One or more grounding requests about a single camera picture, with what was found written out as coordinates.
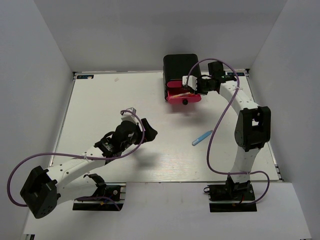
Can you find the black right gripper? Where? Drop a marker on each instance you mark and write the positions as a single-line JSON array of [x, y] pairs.
[[198, 90]]

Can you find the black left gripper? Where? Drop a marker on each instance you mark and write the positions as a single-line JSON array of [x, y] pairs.
[[150, 133]]

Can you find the black pink drawer organizer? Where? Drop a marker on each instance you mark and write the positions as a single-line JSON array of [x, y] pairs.
[[175, 66]]

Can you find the blue utility knife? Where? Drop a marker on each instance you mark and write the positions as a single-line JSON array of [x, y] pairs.
[[201, 137]]

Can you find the orange highlighter pen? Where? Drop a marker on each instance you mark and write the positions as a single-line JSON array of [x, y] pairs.
[[185, 94]]

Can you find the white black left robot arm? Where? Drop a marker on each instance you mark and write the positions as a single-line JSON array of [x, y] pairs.
[[44, 189]]

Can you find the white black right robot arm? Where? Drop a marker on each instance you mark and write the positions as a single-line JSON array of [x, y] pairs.
[[253, 125]]

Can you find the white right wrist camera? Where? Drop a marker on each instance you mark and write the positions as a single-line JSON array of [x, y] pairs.
[[189, 82]]

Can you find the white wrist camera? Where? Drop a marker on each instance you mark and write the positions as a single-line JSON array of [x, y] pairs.
[[129, 115], [189, 82]]

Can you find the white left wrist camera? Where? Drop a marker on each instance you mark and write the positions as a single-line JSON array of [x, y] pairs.
[[129, 115]]

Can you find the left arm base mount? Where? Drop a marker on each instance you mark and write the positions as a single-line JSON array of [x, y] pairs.
[[107, 197]]

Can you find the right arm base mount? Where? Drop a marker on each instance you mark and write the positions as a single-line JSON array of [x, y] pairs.
[[222, 201]]

